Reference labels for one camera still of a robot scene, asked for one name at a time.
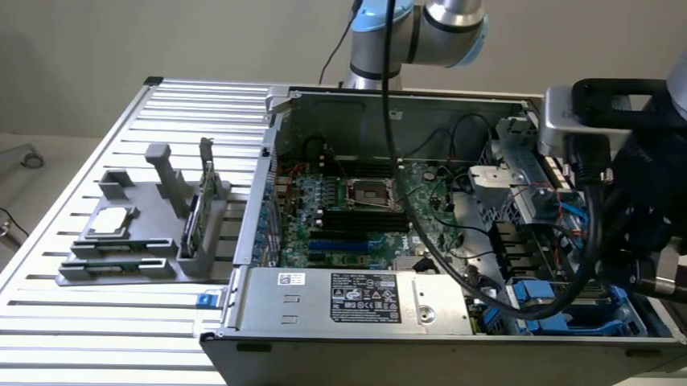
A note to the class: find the blue disk bay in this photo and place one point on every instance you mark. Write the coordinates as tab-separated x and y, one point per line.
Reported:
536	297

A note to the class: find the grey caster wheel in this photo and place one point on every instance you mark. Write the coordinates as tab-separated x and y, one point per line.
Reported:
32	157

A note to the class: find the silver CPU chip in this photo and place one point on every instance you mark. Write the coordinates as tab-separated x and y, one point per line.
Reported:
111	221

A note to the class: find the black expansion slot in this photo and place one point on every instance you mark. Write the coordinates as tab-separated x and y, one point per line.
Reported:
340	235

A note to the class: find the open grey PC case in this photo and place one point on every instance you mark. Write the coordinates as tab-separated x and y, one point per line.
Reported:
375	362

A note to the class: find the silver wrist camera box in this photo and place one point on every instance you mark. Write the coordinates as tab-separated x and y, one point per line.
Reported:
558	120

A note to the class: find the silver drive cage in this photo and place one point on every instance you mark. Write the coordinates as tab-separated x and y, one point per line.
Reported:
504	193

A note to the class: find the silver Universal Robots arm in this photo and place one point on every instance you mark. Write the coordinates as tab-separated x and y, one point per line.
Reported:
375	44

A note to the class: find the blue expansion slot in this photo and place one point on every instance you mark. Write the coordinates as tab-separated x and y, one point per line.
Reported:
338	245

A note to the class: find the green graphics card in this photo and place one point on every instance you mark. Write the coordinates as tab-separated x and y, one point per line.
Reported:
207	193

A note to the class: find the CPU socket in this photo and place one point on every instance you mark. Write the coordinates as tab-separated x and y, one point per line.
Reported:
370	193

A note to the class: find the black RAM slot bank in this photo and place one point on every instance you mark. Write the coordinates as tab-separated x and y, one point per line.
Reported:
364	167
364	220

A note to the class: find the green motherboard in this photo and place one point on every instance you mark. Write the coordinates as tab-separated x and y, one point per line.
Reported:
430	201

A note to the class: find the silver power supply unit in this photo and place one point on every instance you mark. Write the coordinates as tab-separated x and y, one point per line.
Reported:
343	301

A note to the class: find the grey parts rack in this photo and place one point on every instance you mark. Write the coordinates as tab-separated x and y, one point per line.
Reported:
150	201

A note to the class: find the blue case latch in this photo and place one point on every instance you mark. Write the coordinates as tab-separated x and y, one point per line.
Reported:
207	299

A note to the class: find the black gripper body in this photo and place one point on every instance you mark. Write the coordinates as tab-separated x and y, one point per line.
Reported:
652	189

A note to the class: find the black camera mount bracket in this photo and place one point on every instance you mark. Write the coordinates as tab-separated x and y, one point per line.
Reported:
590	104

